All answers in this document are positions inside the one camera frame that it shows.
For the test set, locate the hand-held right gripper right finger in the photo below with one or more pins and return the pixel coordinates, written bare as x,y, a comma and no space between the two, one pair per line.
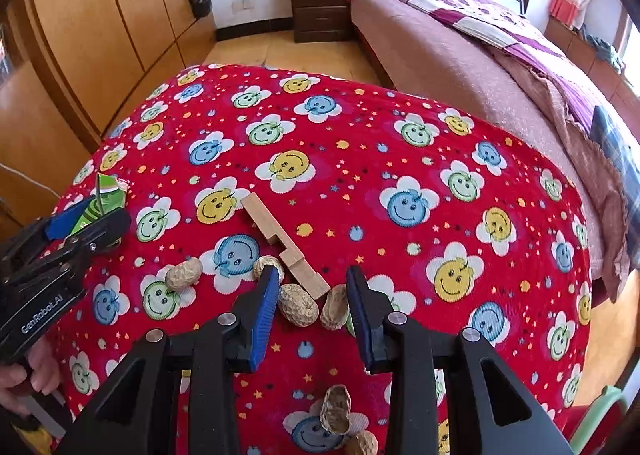
357,315

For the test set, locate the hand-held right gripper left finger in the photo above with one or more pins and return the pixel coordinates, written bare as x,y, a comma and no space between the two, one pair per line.
265,315

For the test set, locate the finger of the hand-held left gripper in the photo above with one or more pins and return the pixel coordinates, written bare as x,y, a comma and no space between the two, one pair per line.
65,220
105,232

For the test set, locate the whole peanut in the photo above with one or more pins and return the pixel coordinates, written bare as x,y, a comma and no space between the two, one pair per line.
298,305
265,266
184,274
361,444

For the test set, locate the green striped carton piece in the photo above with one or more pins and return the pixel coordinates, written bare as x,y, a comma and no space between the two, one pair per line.
107,195

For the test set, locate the red bin with green rim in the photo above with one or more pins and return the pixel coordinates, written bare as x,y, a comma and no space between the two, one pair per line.
597,415

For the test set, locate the person's left hand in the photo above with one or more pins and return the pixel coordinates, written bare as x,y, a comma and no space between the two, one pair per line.
35,375

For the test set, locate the empty peanut shell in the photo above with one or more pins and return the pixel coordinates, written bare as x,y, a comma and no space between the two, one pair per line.
335,307
336,410

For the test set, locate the wooden side cabinet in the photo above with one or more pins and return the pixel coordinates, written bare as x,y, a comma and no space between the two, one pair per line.
30,145

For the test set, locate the notched wooden block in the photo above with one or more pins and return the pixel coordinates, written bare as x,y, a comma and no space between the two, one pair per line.
265,220

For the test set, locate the red smiley flower tablecloth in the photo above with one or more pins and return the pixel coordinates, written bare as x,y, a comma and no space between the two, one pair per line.
350,160

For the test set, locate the wooden wardrobe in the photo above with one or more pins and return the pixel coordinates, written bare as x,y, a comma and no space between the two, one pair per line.
100,10

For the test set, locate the black hanging bag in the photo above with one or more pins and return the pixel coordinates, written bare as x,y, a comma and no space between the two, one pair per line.
199,2

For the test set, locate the bed with pink cover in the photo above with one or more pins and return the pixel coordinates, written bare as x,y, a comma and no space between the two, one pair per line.
450,65

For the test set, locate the blue plaid blanket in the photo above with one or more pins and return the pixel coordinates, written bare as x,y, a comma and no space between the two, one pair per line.
620,160

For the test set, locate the dark wooden nightstand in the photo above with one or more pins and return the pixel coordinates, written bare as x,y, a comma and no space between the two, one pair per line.
320,10

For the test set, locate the purple floral quilt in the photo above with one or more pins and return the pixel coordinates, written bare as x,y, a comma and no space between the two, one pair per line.
500,20

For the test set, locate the low wooden cabinet row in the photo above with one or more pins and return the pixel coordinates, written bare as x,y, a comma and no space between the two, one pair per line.
575,50

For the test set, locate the grey clothes heap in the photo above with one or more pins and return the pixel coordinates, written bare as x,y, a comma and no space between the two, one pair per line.
602,50

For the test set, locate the wooden framed window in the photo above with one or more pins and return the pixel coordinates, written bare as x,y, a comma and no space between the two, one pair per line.
630,40

